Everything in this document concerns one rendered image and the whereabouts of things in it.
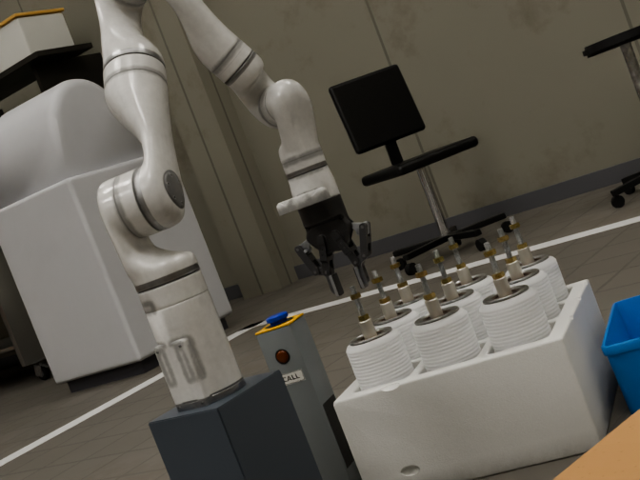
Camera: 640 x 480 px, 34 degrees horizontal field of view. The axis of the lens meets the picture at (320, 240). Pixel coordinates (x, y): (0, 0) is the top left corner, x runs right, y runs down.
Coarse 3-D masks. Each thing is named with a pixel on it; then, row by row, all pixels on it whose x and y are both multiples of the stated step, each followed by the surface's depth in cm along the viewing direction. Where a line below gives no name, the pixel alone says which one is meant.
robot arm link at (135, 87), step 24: (120, 72) 148; (144, 72) 148; (120, 96) 146; (144, 96) 146; (168, 96) 151; (120, 120) 148; (144, 120) 144; (168, 120) 148; (144, 144) 141; (168, 144) 144; (144, 168) 139; (168, 168) 141; (144, 192) 137; (168, 192) 138; (168, 216) 138
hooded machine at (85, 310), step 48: (48, 96) 448; (96, 96) 463; (0, 144) 461; (48, 144) 442; (96, 144) 455; (0, 192) 464; (48, 192) 440; (96, 192) 442; (0, 240) 464; (48, 240) 448; (96, 240) 435; (192, 240) 482; (48, 288) 456; (96, 288) 439; (48, 336) 464; (96, 336) 447; (144, 336) 442; (96, 384) 461
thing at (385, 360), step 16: (384, 336) 169; (400, 336) 171; (352, 352) 169; (368, 352) 168; (384, 352) 168; (400, 352) 169; (352, 368) 172; (368, 368) 168; (384, 368) 168; (400, 368) 169; (368, 384) 169; (384, 384) 168
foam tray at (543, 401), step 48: (576, 288) 185; (576, 336) 163; (432, 384) 162; (480, 384) 160; (528, 384) 157; (576, 384) 154; (384, 432) 167; (432, 432) 164; (480, 432) 161; (528, 432) 158; (576, 432) 156
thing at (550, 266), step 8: (552, 256) 185; (536, 264) 182; (544, 264) 181; (552, 264) 182; (552, 272) 182; (560, 272) 183; (552, 280) 181; (560, 280) 182; (552, 288) 181; (560, 288) 182; (560, 296) 182; (568, 296) 183
